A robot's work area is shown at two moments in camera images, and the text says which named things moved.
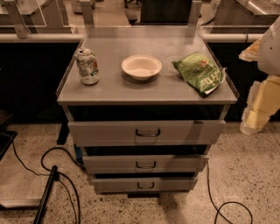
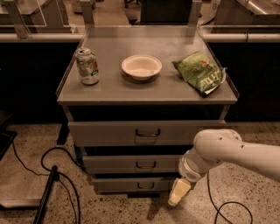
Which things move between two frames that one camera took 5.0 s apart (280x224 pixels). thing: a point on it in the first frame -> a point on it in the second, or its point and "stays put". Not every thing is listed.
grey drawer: [142, 164] stays put
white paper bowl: [141, 66] stays put
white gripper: [270, 53] -> [189, 172]
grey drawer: [147, 133] stays put
